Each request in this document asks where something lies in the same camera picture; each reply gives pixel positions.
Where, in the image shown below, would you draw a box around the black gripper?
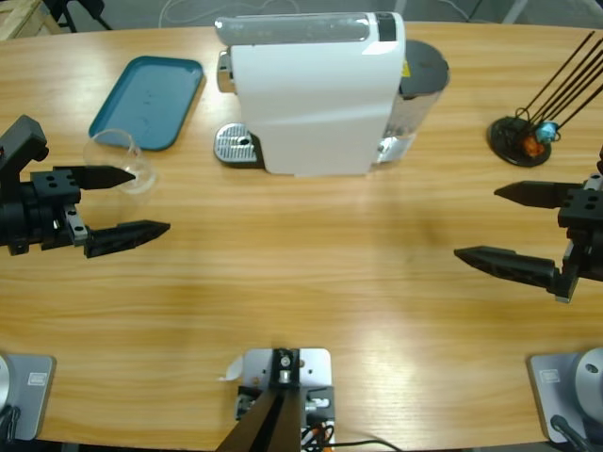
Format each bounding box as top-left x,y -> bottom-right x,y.
454,181 -> 603,302
0,164 -> 171,259

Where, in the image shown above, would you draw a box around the clear glass cup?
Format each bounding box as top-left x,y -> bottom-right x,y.
83,129 -> 159,197

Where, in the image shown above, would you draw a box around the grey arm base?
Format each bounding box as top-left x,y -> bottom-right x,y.
526,347 -> 603,444
0,352 -> 57,442

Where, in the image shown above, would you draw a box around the white capsule coffee machine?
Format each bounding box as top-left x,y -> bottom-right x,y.
214,11 -> 407,179

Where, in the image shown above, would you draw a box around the black capsule holder with rods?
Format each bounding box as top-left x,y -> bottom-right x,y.
487,30 -> 603,169

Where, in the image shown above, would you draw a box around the teal plastic tray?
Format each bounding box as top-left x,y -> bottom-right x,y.
88,55 -> 207,153

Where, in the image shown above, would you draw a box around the metal drip tray grille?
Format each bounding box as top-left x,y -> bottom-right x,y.
214,121 -> 265,169

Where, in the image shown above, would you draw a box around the water tank with black lid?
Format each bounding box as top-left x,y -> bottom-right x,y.
385,40 -> 451,164

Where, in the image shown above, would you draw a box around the black chair legs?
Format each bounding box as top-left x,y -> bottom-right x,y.
49,0 -> 114,33

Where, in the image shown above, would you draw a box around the white tape piece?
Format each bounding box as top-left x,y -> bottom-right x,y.
217,355 -> 245,382

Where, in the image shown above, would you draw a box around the wooden crate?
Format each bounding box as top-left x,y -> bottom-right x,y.
0,0 -> 48,42

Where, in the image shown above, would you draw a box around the grey metal leg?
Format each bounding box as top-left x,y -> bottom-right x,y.
501,0 -> 529,24

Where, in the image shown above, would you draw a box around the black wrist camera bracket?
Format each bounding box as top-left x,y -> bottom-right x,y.
0,115 -> 50,189

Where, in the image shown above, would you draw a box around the black base cable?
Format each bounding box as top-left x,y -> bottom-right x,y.
549,413 -> 590,452
0,404 -> 23,444

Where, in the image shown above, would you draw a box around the white mount block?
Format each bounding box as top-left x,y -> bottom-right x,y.
242,347 -> 336,425

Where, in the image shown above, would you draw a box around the black cable at mount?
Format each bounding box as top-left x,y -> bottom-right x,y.
329,438 -> 401,452

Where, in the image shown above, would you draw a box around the dark camera post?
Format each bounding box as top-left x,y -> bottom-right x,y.
216,347 -> 302,452

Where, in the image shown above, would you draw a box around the orange wires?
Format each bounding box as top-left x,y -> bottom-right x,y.
301,421 -> 336,446

